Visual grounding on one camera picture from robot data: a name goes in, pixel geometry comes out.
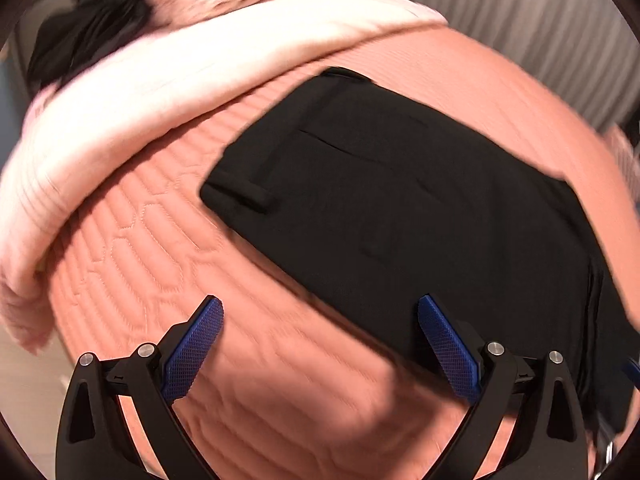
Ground black pants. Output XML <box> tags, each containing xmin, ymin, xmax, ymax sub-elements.
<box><xmin>200</xmin><ymin>68</ymin><xmax>639</xmax><ymax>431</ymax></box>

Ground orange quilted bedspread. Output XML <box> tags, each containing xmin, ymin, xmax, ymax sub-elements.
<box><xmin>48</xmin><ymin>28</ymin><xmax>639</xmax><ymax>479</ymax></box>

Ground light pink blanket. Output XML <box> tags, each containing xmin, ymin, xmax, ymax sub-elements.
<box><xmin>1</xmin><ymin>0</ymin><xmax>445</xmax><ymax>352</ymax></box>

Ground grey pleated curtain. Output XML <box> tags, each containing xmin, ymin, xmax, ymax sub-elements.
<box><xmin>412</xmin><ymin>0</ymin><xmax>639</xmax><ymax>132</ymax></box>

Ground black garment near headboard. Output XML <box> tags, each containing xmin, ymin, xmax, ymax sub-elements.
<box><xmin>26</xmin><ymin>0</ymin><xmax>152</xmax><ymax>90</ymax></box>

